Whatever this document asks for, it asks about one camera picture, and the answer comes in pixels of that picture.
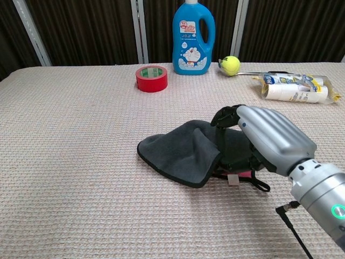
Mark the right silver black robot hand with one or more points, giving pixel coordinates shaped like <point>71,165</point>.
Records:
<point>275,135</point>

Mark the dark grey cloth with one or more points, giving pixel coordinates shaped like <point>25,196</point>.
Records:
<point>172,153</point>

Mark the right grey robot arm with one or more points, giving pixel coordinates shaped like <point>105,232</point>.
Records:
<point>323,189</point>

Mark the plastic pack of white rolls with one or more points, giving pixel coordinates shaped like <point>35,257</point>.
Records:
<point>291,93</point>

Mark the yellow tennis ball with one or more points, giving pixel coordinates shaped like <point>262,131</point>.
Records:
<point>230,64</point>

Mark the dark pleated curtain panel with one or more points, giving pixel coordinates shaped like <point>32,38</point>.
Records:
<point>161,29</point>
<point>291,29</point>
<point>89,29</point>
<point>10,40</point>

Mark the blue detergent pump bottle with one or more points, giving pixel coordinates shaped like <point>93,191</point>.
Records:
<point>188,54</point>

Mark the red tape roll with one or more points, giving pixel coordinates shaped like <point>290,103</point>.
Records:
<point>151,85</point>

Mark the beige woven tablecloth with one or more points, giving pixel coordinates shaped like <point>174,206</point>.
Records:
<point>67,148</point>

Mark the grey metal frame post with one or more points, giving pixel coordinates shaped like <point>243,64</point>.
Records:
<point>32,35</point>
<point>140,32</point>
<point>238,27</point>

